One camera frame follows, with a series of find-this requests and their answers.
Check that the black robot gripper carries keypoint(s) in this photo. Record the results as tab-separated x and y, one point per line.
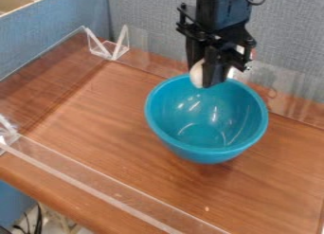
218	40

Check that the white brown toy mushroom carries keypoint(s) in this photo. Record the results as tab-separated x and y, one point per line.
196	74

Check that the blue plastic bowl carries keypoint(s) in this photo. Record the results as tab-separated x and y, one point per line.
207	125

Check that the clear acrylic back barrier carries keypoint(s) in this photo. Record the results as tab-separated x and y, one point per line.
271	76

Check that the clear acrylic barrier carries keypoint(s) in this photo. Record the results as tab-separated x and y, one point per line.
139	204
271	76

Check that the blue partition with wooden shelf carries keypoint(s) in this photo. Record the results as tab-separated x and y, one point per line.
34	28

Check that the clear acrylic front barrier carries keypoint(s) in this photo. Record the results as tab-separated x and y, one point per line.
139	204

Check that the clear acrylic corner bracket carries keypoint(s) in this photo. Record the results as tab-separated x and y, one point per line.
106	49

